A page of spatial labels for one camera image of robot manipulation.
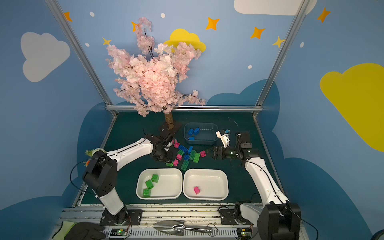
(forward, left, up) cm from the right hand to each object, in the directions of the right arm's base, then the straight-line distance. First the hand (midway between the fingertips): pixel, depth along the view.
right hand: (212, 149), depth 79 cm
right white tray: (-12, -2, -20) cm, 23 cm away
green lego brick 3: (-20, +34, -15) cm, 42 cm away
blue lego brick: (+18, +12, -17) cm, 28 cm away
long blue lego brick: (+11, +18, -18) cm, 28 cm away
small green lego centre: (+8, +19, -18) cm, 28 cm away
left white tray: (-15, +23, -18) cm, 33 cm away
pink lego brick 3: (+3, +20, -17) cm, 26 cm away
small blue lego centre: (+4, +15, -18) cm, 24 cm away
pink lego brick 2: (+7, +4, -18) cm, 20 cm away
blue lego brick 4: (+9, +13, -17) cm, 24 cm away
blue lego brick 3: (+25, +9, -17) cm, 31 cm away
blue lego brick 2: (+24, +14, -17) cm, 33 cm away
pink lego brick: (-16, +8, -17) cm, 25 cm away
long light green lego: (+4, +9, -18) cm, 20 cm away
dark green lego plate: (+6, +12, -18) cm, 22 cm away
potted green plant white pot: (-3, +69, -5) cm, 69 cm away
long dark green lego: (-2, +16, -17) cm, 23 cm away
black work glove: (-38, +60, -17) cm, 73 cm away
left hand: (0, +26, -13) cm, 29 cm away
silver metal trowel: (-34, +16, -18) cm, 42 cm away
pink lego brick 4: (0, +22, -17) cm, 28 cm away
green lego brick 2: (-12, +32, -15) cm, 37 cm away
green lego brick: (-15, +35, -16) cm, 41 cm away
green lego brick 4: (-2, +25, -17) cm, 30 cm away
